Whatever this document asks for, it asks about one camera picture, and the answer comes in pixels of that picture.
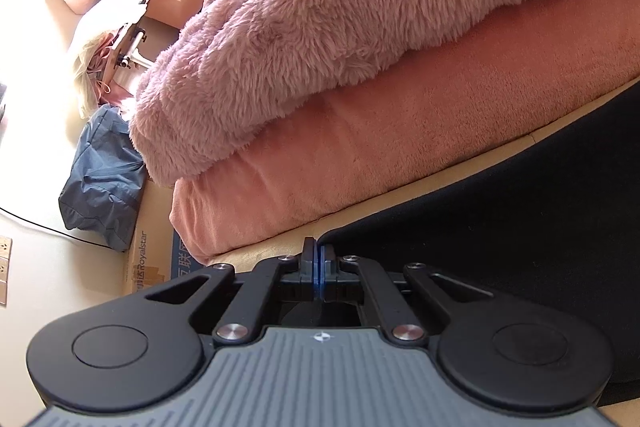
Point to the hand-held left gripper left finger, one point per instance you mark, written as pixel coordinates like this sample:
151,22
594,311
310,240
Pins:
310,269

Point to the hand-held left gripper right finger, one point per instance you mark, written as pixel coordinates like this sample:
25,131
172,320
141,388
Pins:
323,269

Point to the black pants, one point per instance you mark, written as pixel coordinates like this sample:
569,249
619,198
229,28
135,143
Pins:
500,247

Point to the beige leather sofa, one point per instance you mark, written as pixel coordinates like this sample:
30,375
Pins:
280,239

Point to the salmon pink fleece blanket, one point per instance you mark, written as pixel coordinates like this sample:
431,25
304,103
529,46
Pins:
400,132

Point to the cardboard box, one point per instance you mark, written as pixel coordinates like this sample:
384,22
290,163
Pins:
152,227

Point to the blue fabric bag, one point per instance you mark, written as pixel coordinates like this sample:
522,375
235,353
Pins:
102,177

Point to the fluffy pink blanket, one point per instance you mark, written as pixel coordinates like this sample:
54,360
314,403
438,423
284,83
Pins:
360,7

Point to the cream white cloth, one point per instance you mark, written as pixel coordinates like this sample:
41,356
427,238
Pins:
112,9

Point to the beige wall socket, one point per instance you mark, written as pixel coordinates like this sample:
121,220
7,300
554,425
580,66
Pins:
3,279
4,247

